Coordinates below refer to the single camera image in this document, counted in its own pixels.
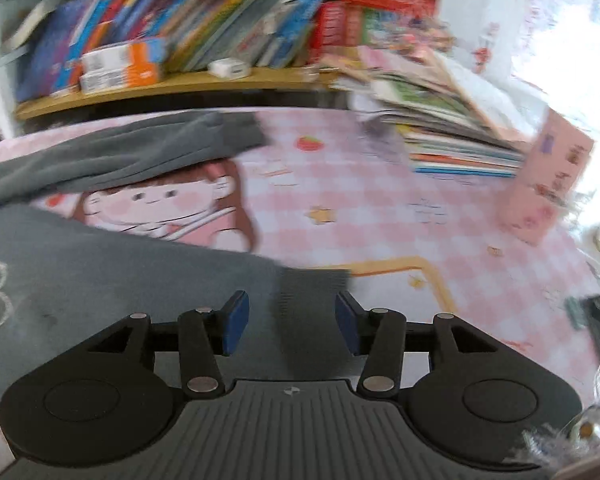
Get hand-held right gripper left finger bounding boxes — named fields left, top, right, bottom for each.
left=81, top=290, right=251, bottom=400

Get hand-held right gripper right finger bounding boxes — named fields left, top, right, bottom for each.
left=334, top=290, right=505, bottom=401

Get grey sweatshirt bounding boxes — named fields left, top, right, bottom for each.
left=0, top=110, right=353, bottom=413

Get pink cartoon desk mat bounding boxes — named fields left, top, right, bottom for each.
left=0, top=107, right=600, bottom=463

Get pile of magazines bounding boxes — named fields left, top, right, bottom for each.
left=325, top=45, right=537, bottom=179

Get curved wooden shelf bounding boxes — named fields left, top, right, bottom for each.
left=14, top=64, right=342, bottom=122

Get white charger plug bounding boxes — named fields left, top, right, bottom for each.
left=208, top=57, right=251, bottom=80

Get pink printed box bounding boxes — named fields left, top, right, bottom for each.
left=495, top=107, right=597, bottom=247

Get fluffy grey charm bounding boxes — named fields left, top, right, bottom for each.
left=522, top=399, right=600, bottom=467

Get orange and white box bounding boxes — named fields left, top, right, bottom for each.
left=78, top=62, right=164, bottom=94
left=80, top=37, right=169, bottom=74

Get row of colourful books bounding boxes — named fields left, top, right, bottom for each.
left=15, top=0, right=337, bottom=102

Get red books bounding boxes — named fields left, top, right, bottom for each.
left=312, top=0, right=439, bottom=64

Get white shelving unit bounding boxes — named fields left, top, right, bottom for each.
left=0, top=0, right=27, bottom=142

